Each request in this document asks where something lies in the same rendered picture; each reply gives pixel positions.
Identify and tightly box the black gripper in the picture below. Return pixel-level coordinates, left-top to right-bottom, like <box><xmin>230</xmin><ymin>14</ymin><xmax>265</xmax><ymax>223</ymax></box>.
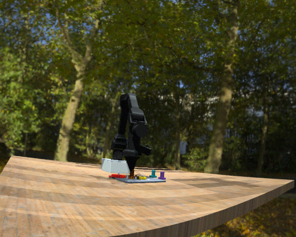
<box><xmin>122</xmin><ymin>138</ymin><xmax>142</xmax><ymax>171</ymax></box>

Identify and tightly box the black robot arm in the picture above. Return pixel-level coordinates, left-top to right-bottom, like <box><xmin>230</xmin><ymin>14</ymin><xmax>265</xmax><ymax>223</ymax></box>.
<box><xmin>111</xmin><ymin>93</ymin><xmax>151</xmax><ymax>160</ymax></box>

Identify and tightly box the orange gear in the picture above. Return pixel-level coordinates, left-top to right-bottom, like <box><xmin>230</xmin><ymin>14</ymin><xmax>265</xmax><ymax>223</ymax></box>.
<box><xmin>129</xmin><ymin>170</ymin><xmax>135</xmax><ymax>179</ymax></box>

